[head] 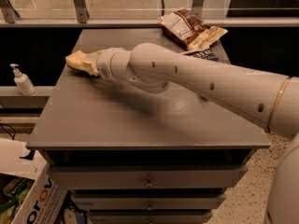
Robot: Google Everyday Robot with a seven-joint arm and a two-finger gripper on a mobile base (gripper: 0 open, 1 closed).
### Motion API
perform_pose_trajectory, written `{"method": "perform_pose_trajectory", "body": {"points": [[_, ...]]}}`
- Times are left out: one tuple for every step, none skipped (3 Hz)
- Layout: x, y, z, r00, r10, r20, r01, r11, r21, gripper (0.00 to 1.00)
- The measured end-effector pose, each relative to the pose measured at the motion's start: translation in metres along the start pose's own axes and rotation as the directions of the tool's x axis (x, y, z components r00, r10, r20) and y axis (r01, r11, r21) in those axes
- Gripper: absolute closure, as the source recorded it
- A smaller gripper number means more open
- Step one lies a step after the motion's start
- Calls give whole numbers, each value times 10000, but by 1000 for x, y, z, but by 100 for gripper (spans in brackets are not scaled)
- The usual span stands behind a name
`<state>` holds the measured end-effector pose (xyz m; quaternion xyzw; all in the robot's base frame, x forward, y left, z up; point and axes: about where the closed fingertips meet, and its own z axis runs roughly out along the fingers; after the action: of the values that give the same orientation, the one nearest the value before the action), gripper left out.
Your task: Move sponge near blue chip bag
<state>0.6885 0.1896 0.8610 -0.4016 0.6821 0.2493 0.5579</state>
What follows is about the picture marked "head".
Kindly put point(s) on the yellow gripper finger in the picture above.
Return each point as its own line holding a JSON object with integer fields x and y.
{"x": 90, "y": 64}

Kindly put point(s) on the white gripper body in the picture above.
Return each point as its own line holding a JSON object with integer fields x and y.
{"x": 104, "y": 62}

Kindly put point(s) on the yellow sponge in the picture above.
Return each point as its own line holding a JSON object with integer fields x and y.
{"x": 74, "y": 60}

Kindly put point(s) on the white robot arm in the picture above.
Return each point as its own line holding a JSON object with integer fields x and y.
{"x": 266, "y": 99}

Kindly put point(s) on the brown chip bag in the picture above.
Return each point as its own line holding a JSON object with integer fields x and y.
{"x": 186, "y": 28}

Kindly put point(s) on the blue chip bag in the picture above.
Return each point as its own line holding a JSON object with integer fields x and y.
{"x": 206, "y": 54}

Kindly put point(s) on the white pump bottle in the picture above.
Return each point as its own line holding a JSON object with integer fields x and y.
{"x": 22, "y": 81}

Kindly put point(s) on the grey drawer cabinet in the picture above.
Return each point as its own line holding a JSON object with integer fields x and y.
{"x": 131, "y": 157}

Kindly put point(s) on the white cardboard box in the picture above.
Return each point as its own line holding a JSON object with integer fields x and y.
{"x": 28, "y": 194}

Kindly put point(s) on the green snack packets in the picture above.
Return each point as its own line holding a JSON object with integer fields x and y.
{"x": 15, "y": 192}

